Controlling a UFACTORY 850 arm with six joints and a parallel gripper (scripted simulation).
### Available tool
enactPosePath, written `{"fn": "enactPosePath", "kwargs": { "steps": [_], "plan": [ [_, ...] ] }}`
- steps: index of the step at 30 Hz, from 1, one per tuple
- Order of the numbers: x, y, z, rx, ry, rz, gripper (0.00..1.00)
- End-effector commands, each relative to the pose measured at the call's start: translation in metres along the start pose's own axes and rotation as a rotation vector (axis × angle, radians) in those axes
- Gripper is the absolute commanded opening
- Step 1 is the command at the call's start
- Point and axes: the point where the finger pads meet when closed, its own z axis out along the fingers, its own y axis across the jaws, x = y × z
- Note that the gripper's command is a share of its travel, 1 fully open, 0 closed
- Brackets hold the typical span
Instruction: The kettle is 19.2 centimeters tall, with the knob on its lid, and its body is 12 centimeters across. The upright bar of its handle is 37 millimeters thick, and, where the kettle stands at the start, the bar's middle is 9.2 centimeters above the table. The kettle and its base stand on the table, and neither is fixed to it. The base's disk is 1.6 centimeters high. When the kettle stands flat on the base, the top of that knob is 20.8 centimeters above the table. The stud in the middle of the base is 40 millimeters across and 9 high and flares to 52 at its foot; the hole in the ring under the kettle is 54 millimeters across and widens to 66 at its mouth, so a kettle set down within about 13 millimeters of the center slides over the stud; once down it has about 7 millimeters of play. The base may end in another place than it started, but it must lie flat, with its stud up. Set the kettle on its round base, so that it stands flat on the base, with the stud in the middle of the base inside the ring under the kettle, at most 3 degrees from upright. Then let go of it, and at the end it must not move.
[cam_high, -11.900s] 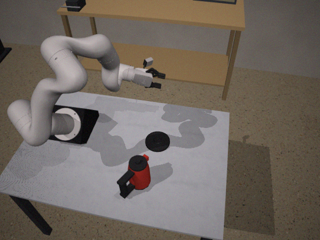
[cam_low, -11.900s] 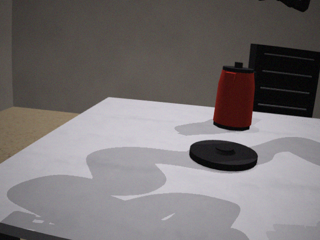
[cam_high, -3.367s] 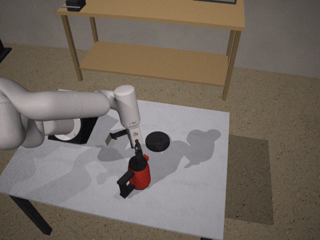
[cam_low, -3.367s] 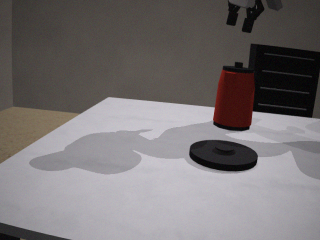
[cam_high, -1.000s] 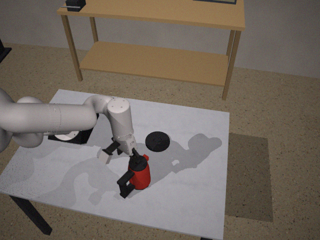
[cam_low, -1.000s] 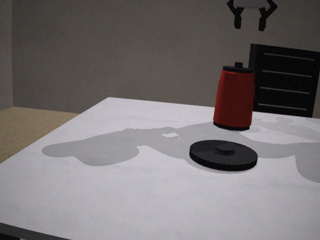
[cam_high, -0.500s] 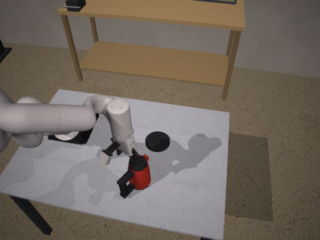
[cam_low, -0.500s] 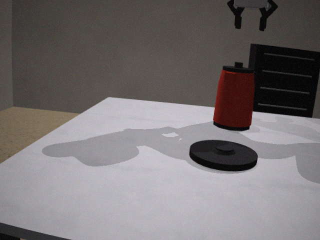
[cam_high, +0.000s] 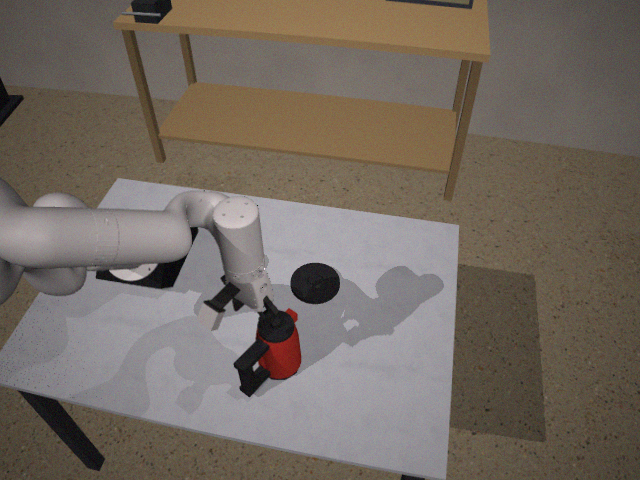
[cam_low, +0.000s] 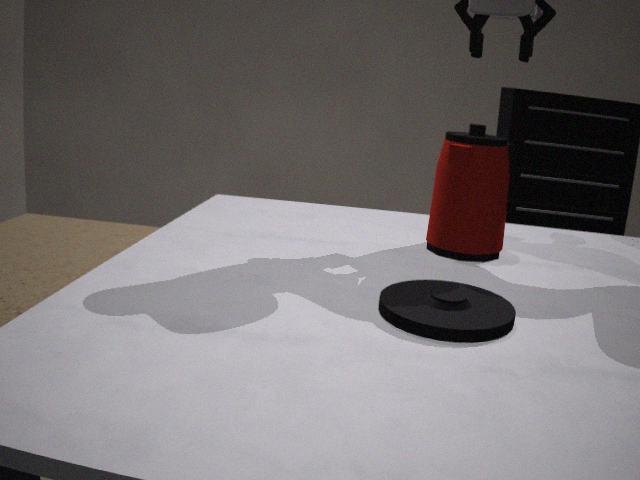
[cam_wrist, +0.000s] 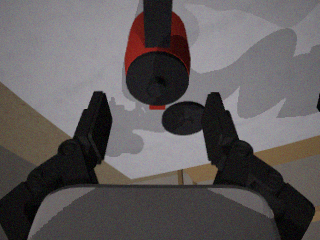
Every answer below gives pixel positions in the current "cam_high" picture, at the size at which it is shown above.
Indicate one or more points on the black round disk with center stud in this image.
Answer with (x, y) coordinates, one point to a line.
(315, 283)

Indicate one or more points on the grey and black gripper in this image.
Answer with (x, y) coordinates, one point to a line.
(254, 293)

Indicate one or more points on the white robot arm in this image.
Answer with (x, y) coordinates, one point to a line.
(60, 238)

